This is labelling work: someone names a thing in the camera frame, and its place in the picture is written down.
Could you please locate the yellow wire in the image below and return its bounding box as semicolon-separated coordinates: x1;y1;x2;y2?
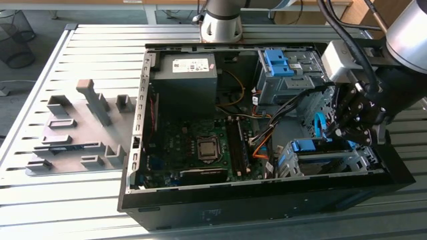
215;69;247;109

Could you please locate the white frame desk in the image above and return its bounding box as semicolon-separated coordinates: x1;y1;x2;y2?
52;0;355;26

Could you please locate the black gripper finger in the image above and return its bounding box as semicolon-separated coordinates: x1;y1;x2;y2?
343;124;391;148
325;84;370;141

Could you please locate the black cable bundle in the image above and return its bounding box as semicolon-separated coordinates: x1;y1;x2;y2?
248;86;335;147

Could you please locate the white floor cable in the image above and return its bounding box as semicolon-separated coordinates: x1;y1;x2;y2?
0;79;35;87

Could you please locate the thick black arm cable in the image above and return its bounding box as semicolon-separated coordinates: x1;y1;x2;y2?
316;0;382;94

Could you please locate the silver disk bay cage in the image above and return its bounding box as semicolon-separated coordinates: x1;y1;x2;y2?
275;136;371;178

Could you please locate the orange wire bundle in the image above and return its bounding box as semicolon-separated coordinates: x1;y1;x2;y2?
251;139;274;160

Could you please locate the black graphics card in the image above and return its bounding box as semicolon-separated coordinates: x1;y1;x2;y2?
178;166;230;186

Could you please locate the grey parts rack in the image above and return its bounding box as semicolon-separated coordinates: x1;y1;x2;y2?
24;79;140;177

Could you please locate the blue data wire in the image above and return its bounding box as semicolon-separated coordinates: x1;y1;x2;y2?
314;112;334;144

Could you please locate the blue plastic drive latch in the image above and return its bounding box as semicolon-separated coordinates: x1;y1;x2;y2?
263;49;296;77

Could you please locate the grey power supply unit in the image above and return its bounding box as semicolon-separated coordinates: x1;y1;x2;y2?
150;52;220;118

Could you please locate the black open PC case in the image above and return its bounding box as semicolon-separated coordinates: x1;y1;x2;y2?
116;41;417;232

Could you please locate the black RAM stick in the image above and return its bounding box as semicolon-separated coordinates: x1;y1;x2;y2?
234;116;252;173

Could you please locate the green motherboard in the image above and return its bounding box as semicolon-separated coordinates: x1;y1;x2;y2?
144;116;268;188

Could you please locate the silver optical drive cage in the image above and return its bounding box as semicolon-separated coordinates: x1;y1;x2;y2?
255;48;335;106

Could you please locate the black wire mesh bin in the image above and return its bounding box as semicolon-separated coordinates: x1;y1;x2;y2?
0;9;38;70

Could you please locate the CPU socket with silver CPU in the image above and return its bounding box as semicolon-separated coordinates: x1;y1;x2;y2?
196;136;222;162

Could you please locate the green RAM stick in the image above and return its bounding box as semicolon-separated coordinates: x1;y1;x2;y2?
48;144;84;152

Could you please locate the brown wooden cabinet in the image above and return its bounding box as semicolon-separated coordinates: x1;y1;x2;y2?
338;0;391;38

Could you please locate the hard disk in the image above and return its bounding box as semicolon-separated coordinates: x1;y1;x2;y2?
278;138;358;176

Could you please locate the thin dark arm cable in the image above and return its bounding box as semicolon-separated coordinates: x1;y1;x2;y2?
363;0;390;33

